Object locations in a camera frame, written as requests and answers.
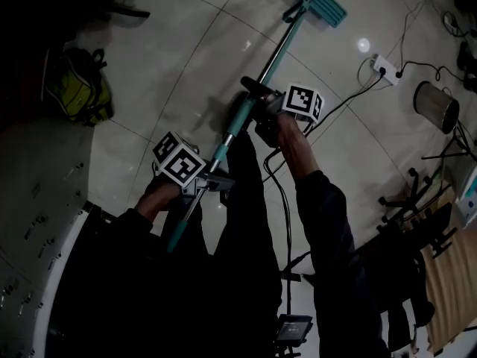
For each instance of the metal mesh waste bin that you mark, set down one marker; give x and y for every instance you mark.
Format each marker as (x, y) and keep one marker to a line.
(434, 104)

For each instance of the black office chair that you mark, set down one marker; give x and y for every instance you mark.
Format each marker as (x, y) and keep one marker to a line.
(413, 215)

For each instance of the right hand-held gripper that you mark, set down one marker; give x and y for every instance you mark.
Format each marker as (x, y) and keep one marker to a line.
(300, 101)

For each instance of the black tripod stand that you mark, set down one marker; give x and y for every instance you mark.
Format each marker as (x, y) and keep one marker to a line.
(447, 156)

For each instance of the person's left forearm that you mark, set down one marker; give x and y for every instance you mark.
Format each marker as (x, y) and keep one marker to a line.
(158, 200)

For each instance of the person's black trousers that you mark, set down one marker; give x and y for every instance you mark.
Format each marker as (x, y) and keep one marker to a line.
(249, 218)

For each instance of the white power strip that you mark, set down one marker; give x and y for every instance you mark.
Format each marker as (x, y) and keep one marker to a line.
(387, 69)

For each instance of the black waist-mounted device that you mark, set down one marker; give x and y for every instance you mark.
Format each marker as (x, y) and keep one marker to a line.
(294, 328)

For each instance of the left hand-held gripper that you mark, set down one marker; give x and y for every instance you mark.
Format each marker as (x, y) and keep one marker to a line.
(180, 166)

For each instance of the yellow-green backpack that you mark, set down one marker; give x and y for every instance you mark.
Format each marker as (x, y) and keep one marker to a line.
(78, 88)

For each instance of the white and blue carton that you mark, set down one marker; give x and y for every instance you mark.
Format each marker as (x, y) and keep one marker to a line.
(469, 200)

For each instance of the grey metal locker cabinet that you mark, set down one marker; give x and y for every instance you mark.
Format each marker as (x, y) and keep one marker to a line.
(30, 200)

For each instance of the person's right forearm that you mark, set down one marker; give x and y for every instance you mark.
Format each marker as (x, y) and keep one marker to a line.
(296, 147)

